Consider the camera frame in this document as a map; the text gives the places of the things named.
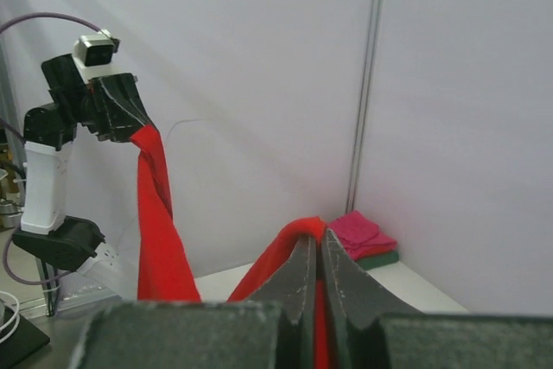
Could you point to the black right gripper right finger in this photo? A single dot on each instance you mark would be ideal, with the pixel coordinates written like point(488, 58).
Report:
point(354, 301)

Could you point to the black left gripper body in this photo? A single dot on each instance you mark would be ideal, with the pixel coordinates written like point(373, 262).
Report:
point(71, 101)

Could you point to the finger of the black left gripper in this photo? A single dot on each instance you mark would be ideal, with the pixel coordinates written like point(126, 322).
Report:
point(124, 107)
point(105, 131)

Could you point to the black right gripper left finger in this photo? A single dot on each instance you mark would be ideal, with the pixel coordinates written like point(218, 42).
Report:
point(292, 287)

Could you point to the red t shirt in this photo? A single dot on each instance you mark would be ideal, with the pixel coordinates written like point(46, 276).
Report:
point(164, 271)
point(370, 251)

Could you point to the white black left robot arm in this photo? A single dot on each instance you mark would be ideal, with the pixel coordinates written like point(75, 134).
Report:
point(46, 230)

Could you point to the folded green t shirt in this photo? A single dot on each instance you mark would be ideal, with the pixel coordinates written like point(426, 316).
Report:
point(377, 261)

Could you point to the folded red t shirt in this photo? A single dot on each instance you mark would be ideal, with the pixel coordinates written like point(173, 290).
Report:
point(370, 251)

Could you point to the folded pink t shirt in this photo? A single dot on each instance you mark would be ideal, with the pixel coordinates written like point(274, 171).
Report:
point(354, 231)

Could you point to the aluminium frame post left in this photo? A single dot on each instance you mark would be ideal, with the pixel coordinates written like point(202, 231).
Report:
point(363, 104)

